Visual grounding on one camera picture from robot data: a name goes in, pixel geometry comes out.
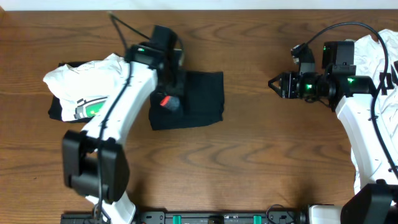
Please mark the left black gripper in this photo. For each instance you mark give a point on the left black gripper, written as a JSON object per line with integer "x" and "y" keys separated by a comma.
{"x": 178, "y": 88}

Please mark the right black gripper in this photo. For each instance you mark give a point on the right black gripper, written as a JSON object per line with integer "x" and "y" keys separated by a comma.
{"x": 287, "y": 84}

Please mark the black leggings with red waistband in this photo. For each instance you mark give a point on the black leggings with red waistband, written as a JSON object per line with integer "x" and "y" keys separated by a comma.
{"x": 202, "y": 104}

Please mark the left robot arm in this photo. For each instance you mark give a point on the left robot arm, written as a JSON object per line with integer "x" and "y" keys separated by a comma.
{"x": 94, "y": 161}

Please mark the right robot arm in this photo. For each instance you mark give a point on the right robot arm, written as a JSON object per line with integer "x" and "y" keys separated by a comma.
{"x": 375, "y": 203}

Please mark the folded white shirt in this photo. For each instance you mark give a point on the folded white shirt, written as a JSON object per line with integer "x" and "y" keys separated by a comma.
{"x": 83, "y": 90}

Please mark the folded black garment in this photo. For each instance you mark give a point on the folded black garment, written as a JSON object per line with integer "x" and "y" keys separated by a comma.
{"x": 55, "y": 110}

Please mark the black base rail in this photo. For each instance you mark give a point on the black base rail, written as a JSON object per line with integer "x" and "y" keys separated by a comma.
{"x": 277, "y": 216}

